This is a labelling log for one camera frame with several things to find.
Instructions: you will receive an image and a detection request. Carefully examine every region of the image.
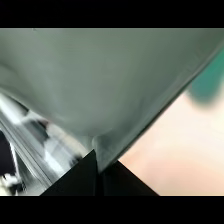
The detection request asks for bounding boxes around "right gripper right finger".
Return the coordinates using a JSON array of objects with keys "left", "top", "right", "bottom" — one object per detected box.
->
[{"left": 99, "top": 160, "right": 160, "bottom": 197}]

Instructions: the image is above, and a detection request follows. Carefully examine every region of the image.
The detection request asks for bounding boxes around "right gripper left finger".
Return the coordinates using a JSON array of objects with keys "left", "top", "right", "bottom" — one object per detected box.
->
[{"left": 41, "top": 149, "right": 98, "bottom": 197}]

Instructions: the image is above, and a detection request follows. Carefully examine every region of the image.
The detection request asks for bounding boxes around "white garment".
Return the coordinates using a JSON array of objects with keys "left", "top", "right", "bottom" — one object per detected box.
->
[{"left": 0, "top": 28, "right": 224, "bottom": 174}]

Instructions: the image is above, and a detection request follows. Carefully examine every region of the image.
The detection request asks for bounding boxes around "silver frame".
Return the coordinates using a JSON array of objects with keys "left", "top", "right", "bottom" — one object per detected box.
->
[{"left": 0, "top": 93, "right": 88, "bottom": 197}]

